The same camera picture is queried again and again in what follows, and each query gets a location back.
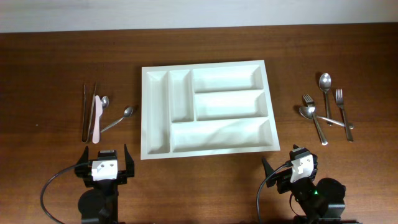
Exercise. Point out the pink plastic knife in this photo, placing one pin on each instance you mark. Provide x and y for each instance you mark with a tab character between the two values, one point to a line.
98	113

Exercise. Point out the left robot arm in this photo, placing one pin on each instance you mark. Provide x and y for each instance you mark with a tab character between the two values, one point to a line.
99	204

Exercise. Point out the steel kitchen tongs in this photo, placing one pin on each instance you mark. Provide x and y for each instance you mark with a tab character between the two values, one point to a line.
88	108

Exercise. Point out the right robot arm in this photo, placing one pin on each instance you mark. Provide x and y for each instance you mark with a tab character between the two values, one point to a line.
321	203

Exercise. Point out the steel fork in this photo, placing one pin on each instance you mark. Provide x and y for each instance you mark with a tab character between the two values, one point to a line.
311	104
340	103

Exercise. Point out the teaspoon with textured handle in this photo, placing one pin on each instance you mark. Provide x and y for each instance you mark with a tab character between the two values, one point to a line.
128	112

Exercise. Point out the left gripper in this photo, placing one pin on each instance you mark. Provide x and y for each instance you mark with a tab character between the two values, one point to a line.
122	174

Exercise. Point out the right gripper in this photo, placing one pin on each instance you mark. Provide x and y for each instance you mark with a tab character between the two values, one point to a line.
282	177

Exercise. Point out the steel tablespoon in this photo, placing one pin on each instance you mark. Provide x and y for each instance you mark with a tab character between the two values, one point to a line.
325	85
306	112

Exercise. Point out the white plastic cutlery tray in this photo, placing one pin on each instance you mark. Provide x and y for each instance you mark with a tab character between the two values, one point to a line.
206	109

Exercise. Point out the small teaspoon under knife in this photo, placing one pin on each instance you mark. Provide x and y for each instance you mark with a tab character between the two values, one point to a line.
104	102

